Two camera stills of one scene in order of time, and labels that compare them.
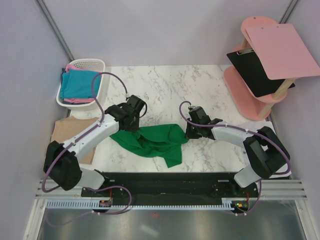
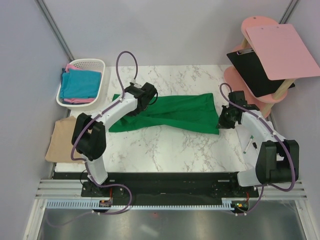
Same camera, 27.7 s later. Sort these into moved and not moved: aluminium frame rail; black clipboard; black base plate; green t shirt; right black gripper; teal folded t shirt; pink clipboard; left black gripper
Moved: green t shirt; right black gripper; left black gripper
Not moved: aluminium frame rail; black clipboard; teal folded t shirt; pink clipboard; black base plate
